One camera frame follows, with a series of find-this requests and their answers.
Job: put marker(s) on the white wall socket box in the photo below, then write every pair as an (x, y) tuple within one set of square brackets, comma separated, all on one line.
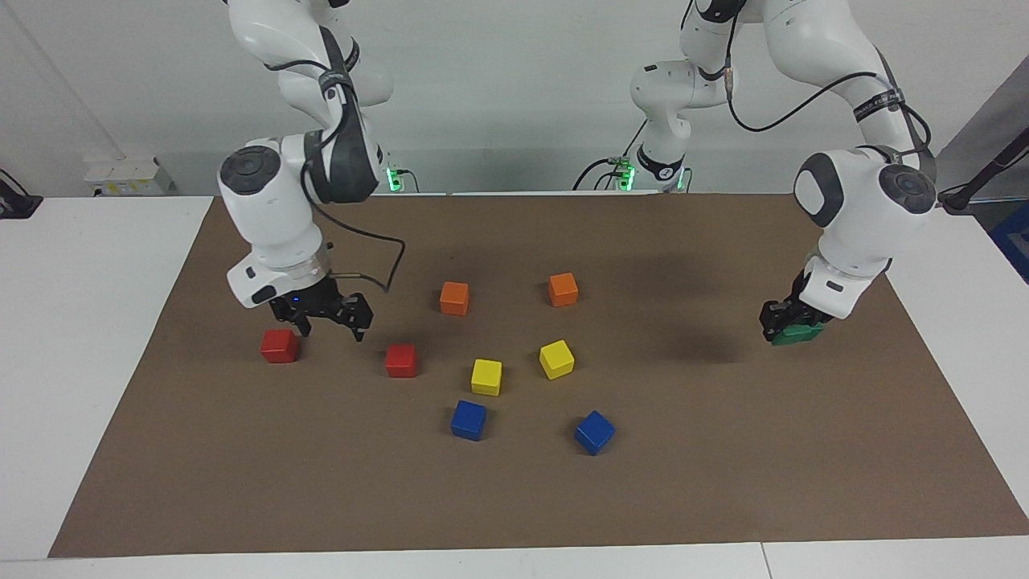
[(129, 177)]

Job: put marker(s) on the blue wooden cube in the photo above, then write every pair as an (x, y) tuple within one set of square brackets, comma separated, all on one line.
[(595, 432), (469, 420)]

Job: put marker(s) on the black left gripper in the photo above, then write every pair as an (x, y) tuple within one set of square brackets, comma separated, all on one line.
[(796, 305)]

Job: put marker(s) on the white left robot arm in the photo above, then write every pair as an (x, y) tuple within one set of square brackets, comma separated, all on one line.
[(864, 201)]

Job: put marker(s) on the green wooden cube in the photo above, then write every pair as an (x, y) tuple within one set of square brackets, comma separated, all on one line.
[(806, 328), (792, 340)]

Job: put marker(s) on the brown paper table mat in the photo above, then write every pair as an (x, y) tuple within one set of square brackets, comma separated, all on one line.
[(321, 482)]

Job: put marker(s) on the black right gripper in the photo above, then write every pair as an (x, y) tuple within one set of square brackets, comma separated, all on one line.
[(309, 299)]

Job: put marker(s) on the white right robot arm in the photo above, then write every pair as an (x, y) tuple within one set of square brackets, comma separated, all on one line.
[(269, 209)]

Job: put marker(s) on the blue plastic crate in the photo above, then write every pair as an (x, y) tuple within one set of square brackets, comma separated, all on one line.
[(1014, 241)]

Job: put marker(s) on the orange wooden cube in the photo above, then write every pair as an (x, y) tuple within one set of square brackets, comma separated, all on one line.
[(563, 289), (454, 298)]

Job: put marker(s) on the black stand pole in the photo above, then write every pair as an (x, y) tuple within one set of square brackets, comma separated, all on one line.
[(985, 173)]

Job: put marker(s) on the yellow wooden cube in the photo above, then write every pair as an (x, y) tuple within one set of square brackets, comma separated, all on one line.
[(486, 376), (557, 359)]

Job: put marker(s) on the red wooden cube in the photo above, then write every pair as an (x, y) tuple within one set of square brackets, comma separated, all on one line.
[(280, 346), (401, 362)]

